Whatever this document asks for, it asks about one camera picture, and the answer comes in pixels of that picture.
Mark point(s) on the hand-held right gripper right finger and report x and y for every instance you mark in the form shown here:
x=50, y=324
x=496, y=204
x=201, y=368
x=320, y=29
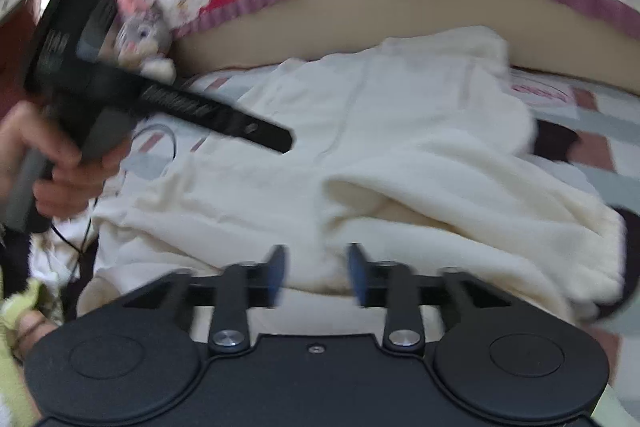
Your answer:
x=356, y=272

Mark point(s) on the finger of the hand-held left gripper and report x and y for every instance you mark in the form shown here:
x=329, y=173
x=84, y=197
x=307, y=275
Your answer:
x=225, y=119

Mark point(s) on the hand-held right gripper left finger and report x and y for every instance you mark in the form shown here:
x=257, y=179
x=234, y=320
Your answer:
x=277, y=272

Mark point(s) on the white fleece garment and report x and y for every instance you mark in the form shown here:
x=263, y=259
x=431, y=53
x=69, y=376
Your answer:
x=400, y=132

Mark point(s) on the person's left hand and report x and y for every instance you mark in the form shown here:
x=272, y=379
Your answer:
x=75, y=187

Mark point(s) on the brown wooden furniture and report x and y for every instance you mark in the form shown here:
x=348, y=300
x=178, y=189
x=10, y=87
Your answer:
x=15, y=47

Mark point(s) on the grey pink plush toy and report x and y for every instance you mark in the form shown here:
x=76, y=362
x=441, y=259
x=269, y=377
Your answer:
x=142, y=32

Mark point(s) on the beige mattress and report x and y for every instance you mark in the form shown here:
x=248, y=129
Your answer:
x=350, y=17

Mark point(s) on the dark cloth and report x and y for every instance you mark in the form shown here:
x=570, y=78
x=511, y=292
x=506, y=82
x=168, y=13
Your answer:
x=555, y=142

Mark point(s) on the light green cloth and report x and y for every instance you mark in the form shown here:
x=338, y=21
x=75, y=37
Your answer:
x=15, y=307

